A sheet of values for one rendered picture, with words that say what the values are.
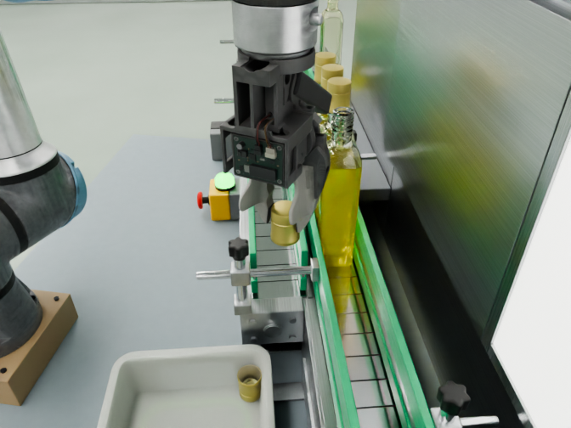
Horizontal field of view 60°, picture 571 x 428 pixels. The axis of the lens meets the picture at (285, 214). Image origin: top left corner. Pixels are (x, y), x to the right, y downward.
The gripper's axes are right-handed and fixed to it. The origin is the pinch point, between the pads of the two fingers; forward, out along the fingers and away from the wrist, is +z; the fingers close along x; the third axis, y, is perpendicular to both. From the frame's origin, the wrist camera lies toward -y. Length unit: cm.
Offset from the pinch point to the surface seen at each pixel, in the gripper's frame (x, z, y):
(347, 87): -0.4, -7.8, -21.7
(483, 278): 22.8, 3.5, -2.4
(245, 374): -4.8, 28.5, 3.8
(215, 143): -46, 27, -56
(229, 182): -29, 23, -35
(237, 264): -6.9, 10.2, 0.3
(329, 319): 7.3, 11.7, 3.0
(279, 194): -15.3, 20.0, -30.6
